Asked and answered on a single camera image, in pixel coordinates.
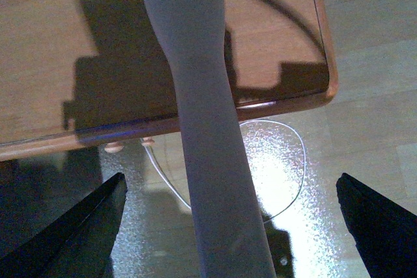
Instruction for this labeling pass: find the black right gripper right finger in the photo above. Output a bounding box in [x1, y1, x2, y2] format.
[336, 173, 416, 277]

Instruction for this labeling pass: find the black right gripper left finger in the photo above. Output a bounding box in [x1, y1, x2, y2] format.
[1, 173, 127, 277]

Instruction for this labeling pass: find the beige hand brush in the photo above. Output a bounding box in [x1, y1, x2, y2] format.
[144, 0, 276, 277]

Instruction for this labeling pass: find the wooden nightstand cabinet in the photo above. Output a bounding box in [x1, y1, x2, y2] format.
[1, 0, 338, 161]

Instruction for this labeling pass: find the white cable on floor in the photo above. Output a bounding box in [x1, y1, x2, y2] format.
[140, 119, 307, 223]

